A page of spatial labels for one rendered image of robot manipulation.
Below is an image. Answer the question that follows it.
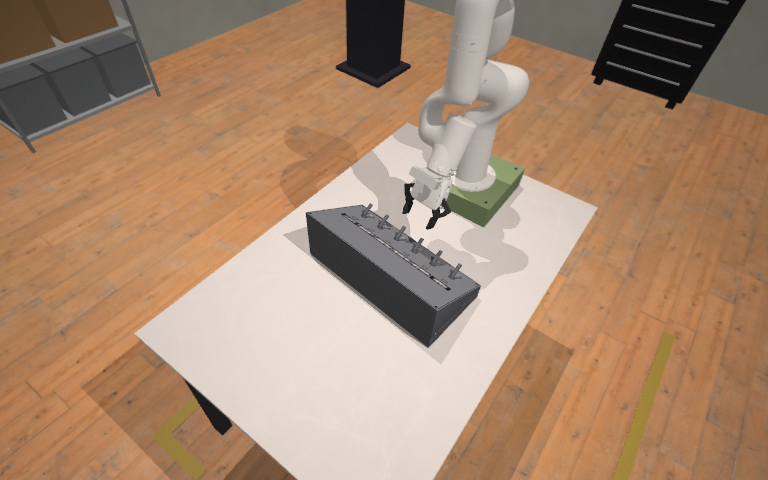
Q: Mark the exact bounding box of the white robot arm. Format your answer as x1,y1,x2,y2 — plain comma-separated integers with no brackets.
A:
409,0,529,192

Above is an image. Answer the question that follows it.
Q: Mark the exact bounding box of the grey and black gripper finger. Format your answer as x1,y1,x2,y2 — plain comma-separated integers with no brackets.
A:
426,198,451,230
402,183,415,214

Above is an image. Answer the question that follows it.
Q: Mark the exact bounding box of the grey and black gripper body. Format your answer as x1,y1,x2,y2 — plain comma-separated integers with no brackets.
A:
411,175,453,210

